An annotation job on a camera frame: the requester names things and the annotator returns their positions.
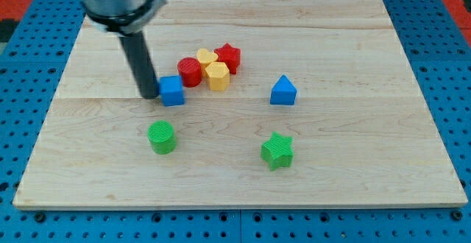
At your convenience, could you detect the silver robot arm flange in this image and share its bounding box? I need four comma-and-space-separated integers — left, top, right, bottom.
81, 0, 167, 36

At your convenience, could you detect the yellow hexagon block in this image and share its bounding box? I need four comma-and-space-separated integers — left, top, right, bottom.
205, 62, 230, 91

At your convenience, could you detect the light wooden board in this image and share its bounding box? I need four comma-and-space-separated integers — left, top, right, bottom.
13, 0, 467, 211

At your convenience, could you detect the blue triangle block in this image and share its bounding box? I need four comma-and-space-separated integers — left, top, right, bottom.
269, 75, 297, 105

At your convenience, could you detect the red star block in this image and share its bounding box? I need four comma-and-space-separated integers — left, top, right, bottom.
213, 43, 241, 74

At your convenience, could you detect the yellow heart block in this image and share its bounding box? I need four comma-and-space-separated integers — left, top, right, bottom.
196, 48, 219, 77

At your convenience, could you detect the green star block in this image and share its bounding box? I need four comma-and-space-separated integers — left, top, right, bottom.
261, 131, 294, 171

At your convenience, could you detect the red cylinder block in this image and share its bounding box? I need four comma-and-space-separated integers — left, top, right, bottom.
177, 57, 202, 88

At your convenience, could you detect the blue cube block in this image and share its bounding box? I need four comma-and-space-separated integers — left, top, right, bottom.
160, 75, 185, 107

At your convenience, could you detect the green cylinder block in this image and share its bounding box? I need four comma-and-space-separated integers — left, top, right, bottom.
147, 120, 177, 155

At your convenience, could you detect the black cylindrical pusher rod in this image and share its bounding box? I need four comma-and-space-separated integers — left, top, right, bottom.
119, 32, 159, 99

